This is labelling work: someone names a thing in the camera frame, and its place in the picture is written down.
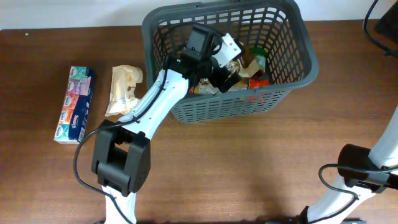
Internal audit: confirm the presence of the brown cookie bag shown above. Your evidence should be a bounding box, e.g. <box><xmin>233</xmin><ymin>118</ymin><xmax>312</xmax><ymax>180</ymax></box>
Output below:
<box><xmin>224</xmin><ymin>47</ymin><xmax>267</xmax><ymax>80</ymax></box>

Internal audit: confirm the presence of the orange San Remo pasta pack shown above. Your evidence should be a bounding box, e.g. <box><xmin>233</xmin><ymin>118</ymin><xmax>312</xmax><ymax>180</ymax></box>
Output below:
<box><xmin>188</xmin><ymin>77</ymin><xmax>270</xmax><ymax>96</ymax></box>

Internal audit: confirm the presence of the green lid jar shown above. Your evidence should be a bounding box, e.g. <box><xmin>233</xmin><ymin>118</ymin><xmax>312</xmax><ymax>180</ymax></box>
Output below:
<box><xmin>251</xmin><ymin>47</ymin><xmax>267</xmax><ymax>73</ymax></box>

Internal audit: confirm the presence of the grey plastic shopping basket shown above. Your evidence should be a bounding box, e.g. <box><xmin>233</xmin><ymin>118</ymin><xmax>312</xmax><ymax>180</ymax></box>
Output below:
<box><xmin>142</xmin><ymin>0</ymin><xmax>319</xmax><ymax>123</ymax></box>

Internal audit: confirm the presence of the beige snack bag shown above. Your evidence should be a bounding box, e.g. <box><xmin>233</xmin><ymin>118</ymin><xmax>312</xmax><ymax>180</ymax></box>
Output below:
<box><xmin>105</xmin><ymin>65</ymin><xmax>143</xmax><ymax>116</ymax></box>

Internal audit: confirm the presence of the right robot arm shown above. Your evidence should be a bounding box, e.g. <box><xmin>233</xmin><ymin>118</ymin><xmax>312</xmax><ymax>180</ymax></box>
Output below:
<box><xmin>296</xmin><ymin>111</ymin><xmax>397</xmax><ymax>223</ymax></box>

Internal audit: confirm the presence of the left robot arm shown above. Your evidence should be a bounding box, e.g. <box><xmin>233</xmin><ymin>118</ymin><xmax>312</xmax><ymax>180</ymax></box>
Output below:
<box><xmin>91</xmin><ymin>24</ymin><xmax>244</xmax><ymax>223</ymax></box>

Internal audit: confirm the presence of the Kleenex tissue multipack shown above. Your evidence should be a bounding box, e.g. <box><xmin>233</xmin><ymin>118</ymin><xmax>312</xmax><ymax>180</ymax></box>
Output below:
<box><xmin>53</xmin><ymin>66</ymin><xmax>96</xmax><ymax>144</ymax></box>

